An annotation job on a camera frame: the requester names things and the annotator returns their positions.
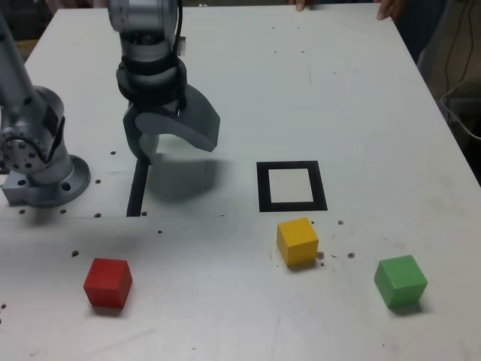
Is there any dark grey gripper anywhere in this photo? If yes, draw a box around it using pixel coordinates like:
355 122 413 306
123 83 222 165

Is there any red cube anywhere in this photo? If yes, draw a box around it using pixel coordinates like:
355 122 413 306
83 257 134 310

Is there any yellow cube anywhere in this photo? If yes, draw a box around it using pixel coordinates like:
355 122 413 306
276 217 319 268

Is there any green cube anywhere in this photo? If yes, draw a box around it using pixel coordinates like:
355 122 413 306
373 254 428 310

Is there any black tape square outline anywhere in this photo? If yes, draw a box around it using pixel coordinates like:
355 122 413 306
256 160 328 214

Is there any black tape strip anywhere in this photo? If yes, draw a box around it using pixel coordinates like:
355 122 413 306
126 159 150 218

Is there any thin dark hanging cable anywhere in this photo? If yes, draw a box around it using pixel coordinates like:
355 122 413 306
444 0 467 95
464 0 475 82

